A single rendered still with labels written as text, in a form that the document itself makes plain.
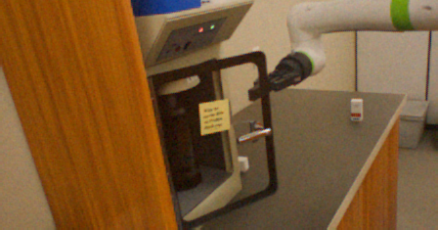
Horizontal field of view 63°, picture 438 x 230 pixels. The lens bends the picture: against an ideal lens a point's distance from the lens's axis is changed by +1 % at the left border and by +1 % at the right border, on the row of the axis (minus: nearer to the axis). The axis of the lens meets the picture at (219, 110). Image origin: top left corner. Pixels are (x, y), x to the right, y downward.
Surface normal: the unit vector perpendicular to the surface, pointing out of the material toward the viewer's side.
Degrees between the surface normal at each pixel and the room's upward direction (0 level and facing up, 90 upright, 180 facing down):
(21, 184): 90
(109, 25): 90
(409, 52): 90
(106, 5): 90
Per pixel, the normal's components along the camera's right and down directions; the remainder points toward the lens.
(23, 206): 0.81, 0.08
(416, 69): -0.57, 0.34
